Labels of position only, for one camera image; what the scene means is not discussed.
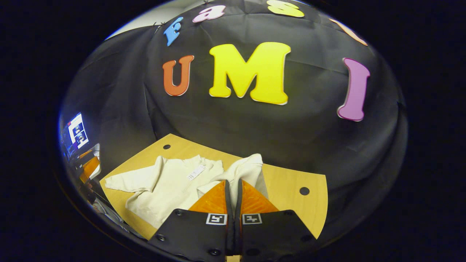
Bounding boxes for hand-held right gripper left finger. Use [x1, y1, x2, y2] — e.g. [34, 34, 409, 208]
[149, 179, 234, 262]

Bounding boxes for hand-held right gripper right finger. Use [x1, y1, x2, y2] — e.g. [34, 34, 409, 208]
[234, 179, 318, 262]

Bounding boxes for cream knit sweater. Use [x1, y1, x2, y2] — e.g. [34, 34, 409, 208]
[105, 153, 269, 229]

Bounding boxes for computer monitor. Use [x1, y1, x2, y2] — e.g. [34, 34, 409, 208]
[61, 112, 90, 158]

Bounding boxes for black backdrop cloth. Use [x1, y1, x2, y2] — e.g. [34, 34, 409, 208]
[60, 0, 408, 241]

